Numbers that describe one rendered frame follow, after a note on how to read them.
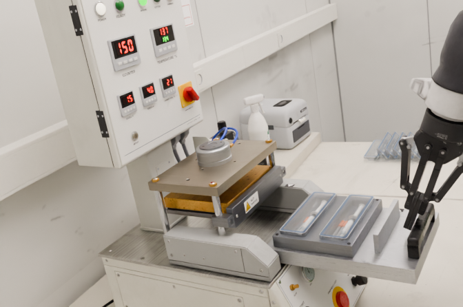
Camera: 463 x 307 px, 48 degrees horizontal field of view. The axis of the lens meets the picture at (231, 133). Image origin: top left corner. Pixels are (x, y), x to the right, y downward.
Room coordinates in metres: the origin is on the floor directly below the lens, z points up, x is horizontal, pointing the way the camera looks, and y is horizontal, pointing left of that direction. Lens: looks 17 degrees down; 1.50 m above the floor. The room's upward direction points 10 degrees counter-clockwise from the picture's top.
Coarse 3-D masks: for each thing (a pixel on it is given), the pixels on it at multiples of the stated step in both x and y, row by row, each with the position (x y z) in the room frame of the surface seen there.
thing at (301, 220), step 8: (320, 192) 1.08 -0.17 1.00; (312, 200) 1.04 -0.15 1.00; (320, 200) 1.04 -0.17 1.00; (328, 200) 1.03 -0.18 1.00; (304, 208) 1.01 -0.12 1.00; (312, 208) 1.01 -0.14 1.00; (320, 208) 1.00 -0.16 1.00; (296, 216) 0.98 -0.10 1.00; (304, 216) 0.98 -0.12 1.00; (312, 216) 0.97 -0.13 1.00; (288, 224) 0.95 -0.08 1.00; (296, 224) 0.95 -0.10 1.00; (304, 224) 0.94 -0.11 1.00; (304, 232) 0.91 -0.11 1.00
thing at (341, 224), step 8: (352, 200) 1.01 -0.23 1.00; (360, 200) 1.00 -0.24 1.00; (368, 200) 1.00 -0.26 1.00; (344, 208) 0.98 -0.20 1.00; (352, 208) 0.98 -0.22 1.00; (360, 208) 0.97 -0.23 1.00; (336, 216) 0.95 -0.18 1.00; (344, 216) 0.95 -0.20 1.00; (352, 216) 0.94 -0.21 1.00; (360, 216) 0.93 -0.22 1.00; (328, 224) 0.92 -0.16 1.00; (336, 224) 0.92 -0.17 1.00; (344, 224) 0.91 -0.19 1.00; (352, 224) 0.91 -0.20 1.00; (328, 232) 0.89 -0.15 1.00; (336, 232) 0.89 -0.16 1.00; (344, 232) 0.88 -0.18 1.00
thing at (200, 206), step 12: (264, 168) 1.15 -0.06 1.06; (240, 180) 1.10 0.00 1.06; (252, 180) 1.08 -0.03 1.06; (228, 192) 1.04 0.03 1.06; (240, 192) 1.03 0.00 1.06; (168, 204) 1.07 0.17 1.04; (180, 204) 1.06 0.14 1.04; (192, 204) 1.04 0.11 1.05; (204, 204) 1.02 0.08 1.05; (228, 204) 0.99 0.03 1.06; (204, 216) 1.02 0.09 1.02
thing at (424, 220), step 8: (432, 208) 0.91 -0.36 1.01; (424, 216) 0.88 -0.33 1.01; (432, 216) 0.91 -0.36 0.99; (416, 224) 0.85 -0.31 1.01; (424, 224) 0.85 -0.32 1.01; (416, 232) 0.83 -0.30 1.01; (424, 232) 0.85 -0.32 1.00; (408, 240) 0.81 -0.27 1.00; (416, 240) 0.81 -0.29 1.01; (408, 248) 0.81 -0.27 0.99; (416, 248) 0.81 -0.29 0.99; (408, 256) 0.82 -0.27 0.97; (416, 256) 0.81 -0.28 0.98
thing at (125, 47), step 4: (124, 40) 1.13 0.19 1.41; (128, 40) 1.14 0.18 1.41; (116, 44) 1.11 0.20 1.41; (120, 44) 1.11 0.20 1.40; (124, 44) 1.12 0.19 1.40; (128, 44) 1.13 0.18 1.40; (132, 44) 1.15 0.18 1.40; (116, 48) 1.10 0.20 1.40; (120, 48) 1.11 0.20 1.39; (124, 48) 1.12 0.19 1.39; (128, 48) 1.13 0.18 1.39; (132, 48) 1.14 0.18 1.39; (116, 52) 1.10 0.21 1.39; (120, 52) 1.11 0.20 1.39; (124, 52) 1.12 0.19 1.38; (128, 52) 1.13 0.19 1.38
